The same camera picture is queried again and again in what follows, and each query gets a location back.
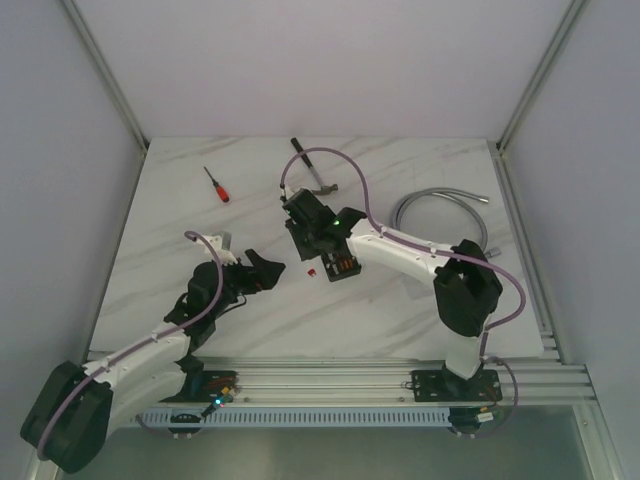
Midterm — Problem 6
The slotted grey cable duct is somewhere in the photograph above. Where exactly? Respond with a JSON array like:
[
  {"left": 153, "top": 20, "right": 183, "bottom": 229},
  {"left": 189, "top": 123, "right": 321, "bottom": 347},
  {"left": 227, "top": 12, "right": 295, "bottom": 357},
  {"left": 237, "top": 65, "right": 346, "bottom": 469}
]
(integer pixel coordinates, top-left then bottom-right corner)
[{"left": 134, "top": 407, "right": 576, "bottom": 430}]

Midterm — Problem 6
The aluminium frame post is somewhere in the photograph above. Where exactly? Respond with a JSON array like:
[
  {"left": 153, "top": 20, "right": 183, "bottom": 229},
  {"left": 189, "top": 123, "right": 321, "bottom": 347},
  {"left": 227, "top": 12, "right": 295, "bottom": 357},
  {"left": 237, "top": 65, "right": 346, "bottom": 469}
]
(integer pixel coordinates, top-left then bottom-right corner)
[
  {"left": 58, "top": 0, "right": 150, "bottom": 155},
  {"left": 496, "top": 0, "right": 590, "bottom": 154}
]

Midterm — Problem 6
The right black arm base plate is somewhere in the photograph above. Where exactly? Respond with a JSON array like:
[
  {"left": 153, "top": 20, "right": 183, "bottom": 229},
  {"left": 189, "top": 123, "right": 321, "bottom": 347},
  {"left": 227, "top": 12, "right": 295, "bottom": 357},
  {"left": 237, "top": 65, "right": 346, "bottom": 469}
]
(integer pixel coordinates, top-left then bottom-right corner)
[{"left": 407, "top": 367, "right": 503, "bottom": 403}]

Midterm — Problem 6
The aluminium mounting rail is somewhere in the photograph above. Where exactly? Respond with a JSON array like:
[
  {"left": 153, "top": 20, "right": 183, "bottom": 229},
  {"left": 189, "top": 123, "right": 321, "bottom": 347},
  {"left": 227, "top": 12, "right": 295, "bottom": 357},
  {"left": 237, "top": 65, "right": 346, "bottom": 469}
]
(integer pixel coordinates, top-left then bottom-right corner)
[{"left": 203, "top": 357, "right": 596, "bottom": 406}]

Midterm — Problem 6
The red handled screwdriver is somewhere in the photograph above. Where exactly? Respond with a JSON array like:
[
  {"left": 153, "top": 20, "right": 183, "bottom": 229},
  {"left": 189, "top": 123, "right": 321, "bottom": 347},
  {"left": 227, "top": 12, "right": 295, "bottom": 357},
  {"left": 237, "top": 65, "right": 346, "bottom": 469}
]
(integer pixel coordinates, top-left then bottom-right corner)
[{"left": 203, "top": 166, "right": 230, "bottom": 204}]

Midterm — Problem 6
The left aluminium frame post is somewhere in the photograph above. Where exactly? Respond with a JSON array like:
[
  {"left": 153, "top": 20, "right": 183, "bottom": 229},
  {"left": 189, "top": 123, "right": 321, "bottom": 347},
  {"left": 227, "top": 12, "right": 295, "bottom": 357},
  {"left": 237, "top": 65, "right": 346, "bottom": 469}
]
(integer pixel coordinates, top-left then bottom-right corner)
[{"left": 58, "top": 0, "right": 150, "bottom": 155}]

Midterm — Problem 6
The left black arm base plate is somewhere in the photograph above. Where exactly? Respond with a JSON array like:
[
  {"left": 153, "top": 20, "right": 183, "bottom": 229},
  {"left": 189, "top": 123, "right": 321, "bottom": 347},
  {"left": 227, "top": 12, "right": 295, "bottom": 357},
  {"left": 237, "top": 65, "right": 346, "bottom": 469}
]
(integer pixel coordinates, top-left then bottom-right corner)
[{"left": 162, "top": 370, "right": 238, "bottom": 403}]

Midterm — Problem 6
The grey flexible metal hose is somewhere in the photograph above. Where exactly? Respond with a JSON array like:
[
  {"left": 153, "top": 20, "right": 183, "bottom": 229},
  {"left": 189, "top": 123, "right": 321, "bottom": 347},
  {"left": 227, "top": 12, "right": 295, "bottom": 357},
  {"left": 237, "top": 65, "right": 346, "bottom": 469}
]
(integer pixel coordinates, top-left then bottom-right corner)
[{"left": 391, "top": 187, "right": 502, "bottom": 259}]

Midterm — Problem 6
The black handled claw hammer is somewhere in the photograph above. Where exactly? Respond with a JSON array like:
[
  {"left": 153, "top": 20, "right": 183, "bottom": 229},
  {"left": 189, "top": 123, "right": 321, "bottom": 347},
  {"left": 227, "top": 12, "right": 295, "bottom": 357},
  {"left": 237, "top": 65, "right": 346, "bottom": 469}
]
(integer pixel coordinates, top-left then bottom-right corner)
[{"left": 290, "top": 137, "right": 339, "bottom": 196}]

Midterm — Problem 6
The black fuse box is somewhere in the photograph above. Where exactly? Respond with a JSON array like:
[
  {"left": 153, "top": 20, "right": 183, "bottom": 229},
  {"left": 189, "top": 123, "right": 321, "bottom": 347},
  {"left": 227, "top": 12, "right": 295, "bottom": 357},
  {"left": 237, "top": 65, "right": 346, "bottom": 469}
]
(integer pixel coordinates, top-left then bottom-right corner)
[{"left": 321, "top": 251, "right": 362, "bottom": 282}]

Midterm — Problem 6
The right aluminium frame post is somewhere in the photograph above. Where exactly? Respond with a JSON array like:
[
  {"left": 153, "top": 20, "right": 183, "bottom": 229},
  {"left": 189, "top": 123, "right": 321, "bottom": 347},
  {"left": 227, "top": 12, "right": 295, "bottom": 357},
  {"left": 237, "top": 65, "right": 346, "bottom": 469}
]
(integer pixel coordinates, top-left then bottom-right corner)
[{"left": 496, "top": 0, "right": 590, "bottom": 154}]

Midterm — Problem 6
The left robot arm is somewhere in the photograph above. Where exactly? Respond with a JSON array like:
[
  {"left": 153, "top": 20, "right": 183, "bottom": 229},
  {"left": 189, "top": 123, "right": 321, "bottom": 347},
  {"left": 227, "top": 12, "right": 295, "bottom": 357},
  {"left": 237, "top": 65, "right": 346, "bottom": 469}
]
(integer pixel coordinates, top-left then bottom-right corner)
[{"left": 20, "top": 249, "right": 285, "bottom": 473}]

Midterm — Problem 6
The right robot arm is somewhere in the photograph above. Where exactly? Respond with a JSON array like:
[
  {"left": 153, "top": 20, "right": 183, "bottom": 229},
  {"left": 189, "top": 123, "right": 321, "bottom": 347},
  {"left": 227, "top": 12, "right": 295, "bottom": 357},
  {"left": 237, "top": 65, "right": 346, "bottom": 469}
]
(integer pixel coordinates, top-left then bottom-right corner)
[{"left": 281, "top": 187, "right": 503, "bottom": 399}]

